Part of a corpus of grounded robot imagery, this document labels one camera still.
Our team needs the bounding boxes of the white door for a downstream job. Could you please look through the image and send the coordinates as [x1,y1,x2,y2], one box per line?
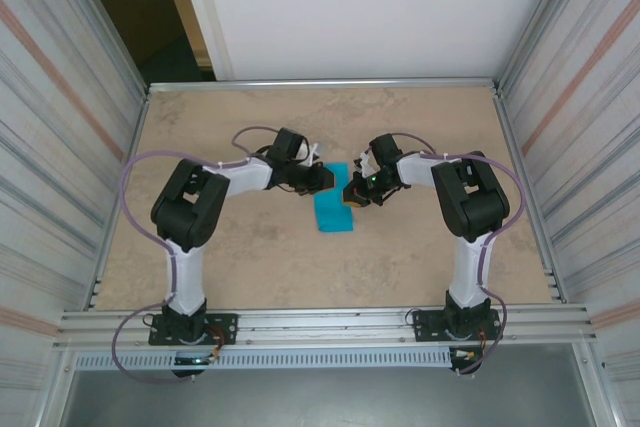
[172,0,236,82]

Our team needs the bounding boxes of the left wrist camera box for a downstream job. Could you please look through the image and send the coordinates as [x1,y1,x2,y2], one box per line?
[305,143,327,168]

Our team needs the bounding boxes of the long aluminium table edge rail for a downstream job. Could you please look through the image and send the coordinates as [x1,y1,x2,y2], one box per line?
[147,77,501,96]

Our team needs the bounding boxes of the wide aluminium frame rail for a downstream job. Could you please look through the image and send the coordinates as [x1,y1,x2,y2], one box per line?
[59,302,599,348]

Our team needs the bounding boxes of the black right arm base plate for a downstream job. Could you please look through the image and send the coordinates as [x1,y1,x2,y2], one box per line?
[410,309,501,343]

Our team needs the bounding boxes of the grey slotted cable duct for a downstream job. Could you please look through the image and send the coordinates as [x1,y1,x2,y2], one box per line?
[74,346,454,369]

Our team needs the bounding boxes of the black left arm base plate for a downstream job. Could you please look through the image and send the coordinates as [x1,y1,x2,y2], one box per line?
[148,312,239,347]

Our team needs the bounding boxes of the short aluminium side rail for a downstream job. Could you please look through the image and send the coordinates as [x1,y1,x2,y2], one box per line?
[492,86,569,304]
[89,89,151,311]

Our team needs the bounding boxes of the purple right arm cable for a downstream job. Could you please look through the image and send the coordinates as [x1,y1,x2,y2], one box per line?
[394,132,526,376]

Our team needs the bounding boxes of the translucent ribbed enclosure panel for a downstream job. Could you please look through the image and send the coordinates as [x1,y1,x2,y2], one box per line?
[499,0,640,398]
[0,0,151,427]

